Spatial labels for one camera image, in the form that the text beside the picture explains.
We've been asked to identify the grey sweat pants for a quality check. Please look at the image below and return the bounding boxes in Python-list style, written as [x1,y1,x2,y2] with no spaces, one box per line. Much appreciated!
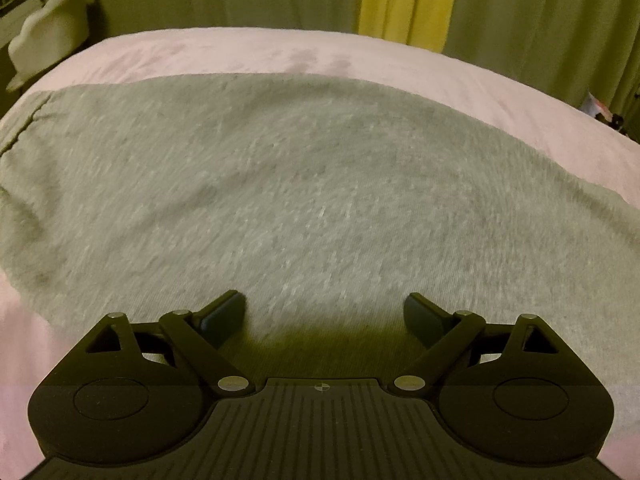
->
[0,72,640,381]

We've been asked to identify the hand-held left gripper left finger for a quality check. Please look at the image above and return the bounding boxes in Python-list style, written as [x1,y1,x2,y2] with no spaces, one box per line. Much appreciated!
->
[85,289,261,397]

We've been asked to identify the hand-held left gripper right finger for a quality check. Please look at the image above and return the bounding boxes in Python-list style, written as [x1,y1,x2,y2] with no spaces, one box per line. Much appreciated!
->
[385,291,555,397]

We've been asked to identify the colourful small item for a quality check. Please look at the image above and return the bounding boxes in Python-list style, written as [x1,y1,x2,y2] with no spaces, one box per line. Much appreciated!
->
[581,91,627,135]

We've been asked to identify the pink bed sheet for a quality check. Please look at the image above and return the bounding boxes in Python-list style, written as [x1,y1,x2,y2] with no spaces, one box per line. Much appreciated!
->
[0,27,640,480]

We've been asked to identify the yellow curtain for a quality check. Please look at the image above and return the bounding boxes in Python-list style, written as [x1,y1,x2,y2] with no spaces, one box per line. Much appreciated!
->
[356,0,460,55]

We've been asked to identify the pale green chair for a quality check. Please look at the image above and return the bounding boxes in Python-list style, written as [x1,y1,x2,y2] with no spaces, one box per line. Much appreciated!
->
[6,0,92,92]

